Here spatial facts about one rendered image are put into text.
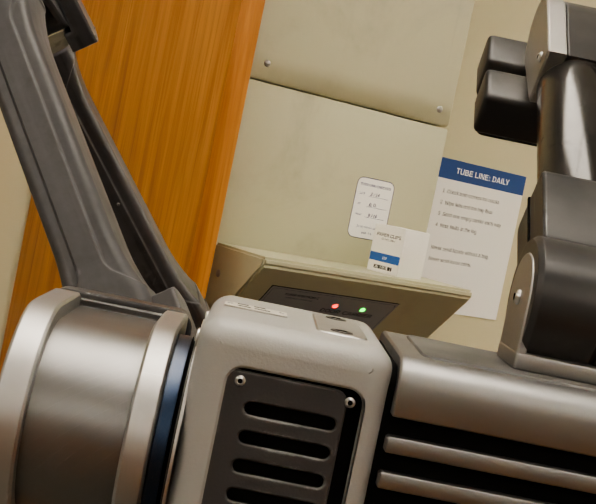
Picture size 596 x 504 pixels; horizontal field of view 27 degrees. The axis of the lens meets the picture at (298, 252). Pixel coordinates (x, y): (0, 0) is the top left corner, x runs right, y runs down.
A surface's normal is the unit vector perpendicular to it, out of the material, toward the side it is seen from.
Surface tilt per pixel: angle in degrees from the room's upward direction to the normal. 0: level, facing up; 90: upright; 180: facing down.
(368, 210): 90
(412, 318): 135
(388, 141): 90
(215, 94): 90
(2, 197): 90
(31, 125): 71
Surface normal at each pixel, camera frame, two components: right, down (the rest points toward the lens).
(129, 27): -0.82, -0.14
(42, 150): -0.15, -0.32
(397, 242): -0.67, -0.10
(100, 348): 0.18, -0.82
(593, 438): 0.02, 0.06
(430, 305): 0.24, 0.80
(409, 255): 0.72, 0.18
